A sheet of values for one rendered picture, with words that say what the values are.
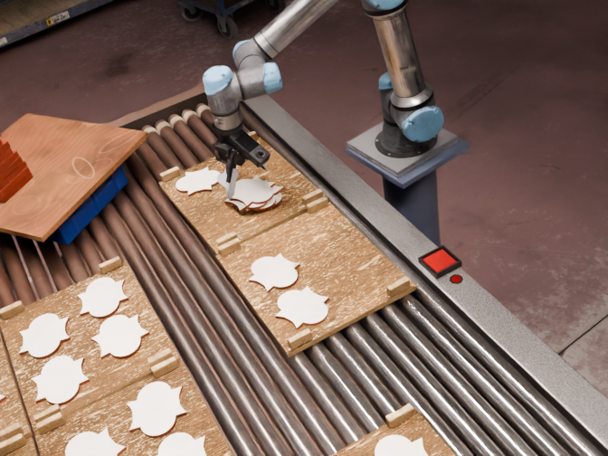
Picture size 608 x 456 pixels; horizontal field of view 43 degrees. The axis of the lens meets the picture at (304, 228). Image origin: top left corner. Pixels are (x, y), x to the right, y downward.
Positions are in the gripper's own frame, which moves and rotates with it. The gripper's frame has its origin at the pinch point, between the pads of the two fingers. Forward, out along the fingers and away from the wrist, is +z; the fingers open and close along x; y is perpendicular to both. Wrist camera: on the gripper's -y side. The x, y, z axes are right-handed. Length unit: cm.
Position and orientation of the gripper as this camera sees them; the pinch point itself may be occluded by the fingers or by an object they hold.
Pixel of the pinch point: (250, 185)
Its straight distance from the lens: 216.5
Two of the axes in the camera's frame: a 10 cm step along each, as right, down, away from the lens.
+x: -6.3, 5.7, -5.2
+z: 1.6, 7.5, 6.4
